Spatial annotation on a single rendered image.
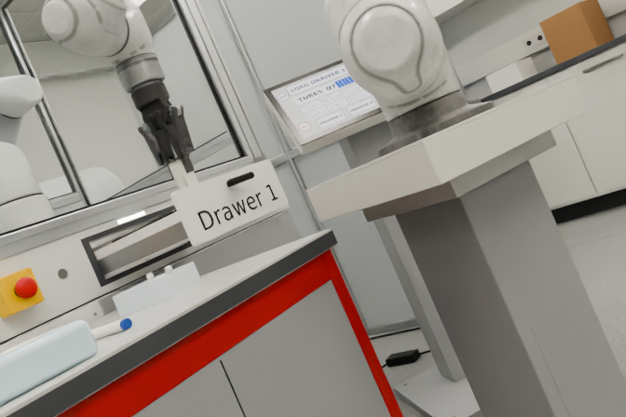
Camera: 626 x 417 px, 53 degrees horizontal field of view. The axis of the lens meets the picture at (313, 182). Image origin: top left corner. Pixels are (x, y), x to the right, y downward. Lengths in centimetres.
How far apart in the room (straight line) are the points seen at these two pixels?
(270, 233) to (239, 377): 101
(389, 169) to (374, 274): 219
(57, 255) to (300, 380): 68
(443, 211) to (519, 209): 14
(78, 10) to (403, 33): 57
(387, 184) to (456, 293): 30
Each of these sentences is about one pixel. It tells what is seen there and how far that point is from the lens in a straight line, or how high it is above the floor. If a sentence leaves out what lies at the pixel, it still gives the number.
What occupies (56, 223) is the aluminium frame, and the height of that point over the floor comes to 98.
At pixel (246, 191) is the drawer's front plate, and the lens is 131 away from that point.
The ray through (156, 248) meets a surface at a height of 85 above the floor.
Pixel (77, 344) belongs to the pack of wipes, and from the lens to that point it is 75.
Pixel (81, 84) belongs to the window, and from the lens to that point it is 163.
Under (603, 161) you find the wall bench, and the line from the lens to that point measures 395.
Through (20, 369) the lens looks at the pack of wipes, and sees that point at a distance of 73.
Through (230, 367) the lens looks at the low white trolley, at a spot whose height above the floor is 67.
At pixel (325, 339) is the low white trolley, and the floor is 61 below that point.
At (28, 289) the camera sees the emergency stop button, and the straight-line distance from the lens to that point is 130.
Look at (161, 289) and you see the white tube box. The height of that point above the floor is 78.
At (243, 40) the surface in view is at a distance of 336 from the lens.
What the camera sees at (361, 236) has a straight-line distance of 315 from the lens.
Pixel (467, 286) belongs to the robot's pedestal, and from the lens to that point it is 121.
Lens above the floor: 84
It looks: level
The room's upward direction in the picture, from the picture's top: 24 degrees counter-clockwise
